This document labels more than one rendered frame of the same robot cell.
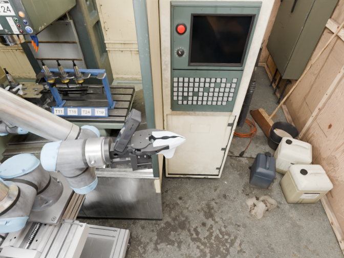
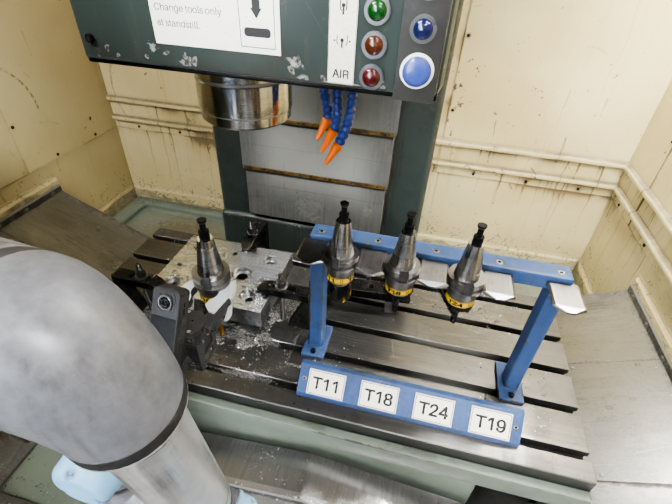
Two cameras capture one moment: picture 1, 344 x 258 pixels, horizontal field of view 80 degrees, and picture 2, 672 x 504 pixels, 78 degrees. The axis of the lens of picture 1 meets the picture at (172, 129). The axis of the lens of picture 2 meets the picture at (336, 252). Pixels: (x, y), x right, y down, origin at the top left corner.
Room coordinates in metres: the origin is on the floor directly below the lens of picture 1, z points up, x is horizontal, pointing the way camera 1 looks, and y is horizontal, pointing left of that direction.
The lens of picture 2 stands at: (0.75, 0.81, 1.68)
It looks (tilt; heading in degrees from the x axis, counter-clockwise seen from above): 38 degrees down; 10
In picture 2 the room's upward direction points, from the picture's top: 3 degrees clockwise
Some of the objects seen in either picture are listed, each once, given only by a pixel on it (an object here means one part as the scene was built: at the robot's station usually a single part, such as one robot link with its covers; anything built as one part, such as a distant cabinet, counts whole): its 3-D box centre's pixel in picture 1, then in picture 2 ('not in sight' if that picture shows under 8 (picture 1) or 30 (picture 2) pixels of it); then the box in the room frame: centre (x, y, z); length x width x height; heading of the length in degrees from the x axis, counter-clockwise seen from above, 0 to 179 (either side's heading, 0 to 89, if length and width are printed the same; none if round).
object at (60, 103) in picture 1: (53, 89); (318, 296); (1.39, 0.95, 1.05); 0.10 x 0.05 x 0.30; 178
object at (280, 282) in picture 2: (48, 93); (284, 298); (1.44, 1.05, 0.97); 0.13 x 0.03 x 0.15; 88
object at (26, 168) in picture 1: (24, 174); not in sight; (0.42, 0.55, 1.33); 0.13 x 0.12 x 0.14; 8
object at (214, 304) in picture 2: (19, 90); (225, 306); (1.21, 1.08, 1.16); 0.09 x 0.03 x 0.06; 165
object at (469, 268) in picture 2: (76, 69); (471, 259); (1.32, 0.68, 1.26); 0.04 x 0.04 x 0.07
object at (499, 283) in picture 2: (86, 76); (498, 286); (1.32, 0.62, 1.21); 0.07 x 0.05 x 0.01; 178
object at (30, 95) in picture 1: (30, 91); (224, 277); (1.48, 1.22, 0.97); 0.29 x 0.23 x 0.05; 88
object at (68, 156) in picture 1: (68, 155); not in sight; (0.33, 0.27, 1.56); 0.11 x 0.08 x 0.09; 98
